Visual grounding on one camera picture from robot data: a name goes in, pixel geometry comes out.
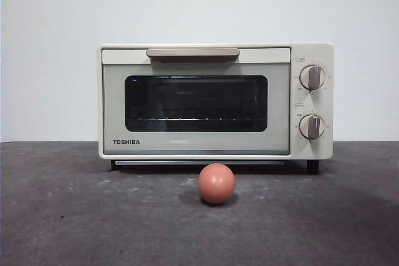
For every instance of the brown egg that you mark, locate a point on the brown egg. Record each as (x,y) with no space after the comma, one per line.
(216,183)

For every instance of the cream oven control knob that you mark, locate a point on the cream oven control knob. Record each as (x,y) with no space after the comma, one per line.
(311,126)
(312,77)

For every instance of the cream toaster oven body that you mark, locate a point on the cream toaster oven body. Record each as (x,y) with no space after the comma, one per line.
(311,51)

